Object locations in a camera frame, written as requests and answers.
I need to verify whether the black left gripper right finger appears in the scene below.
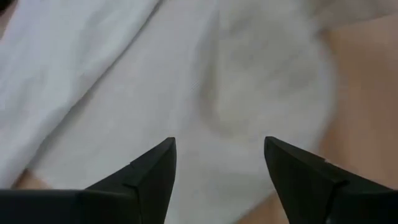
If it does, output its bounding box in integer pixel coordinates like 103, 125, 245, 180
263, 136, 398, 224

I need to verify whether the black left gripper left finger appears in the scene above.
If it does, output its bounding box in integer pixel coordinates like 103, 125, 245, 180
0, 136, 177, 224

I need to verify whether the white checked towel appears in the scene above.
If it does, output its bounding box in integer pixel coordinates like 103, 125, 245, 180
0, 0, 398, 224

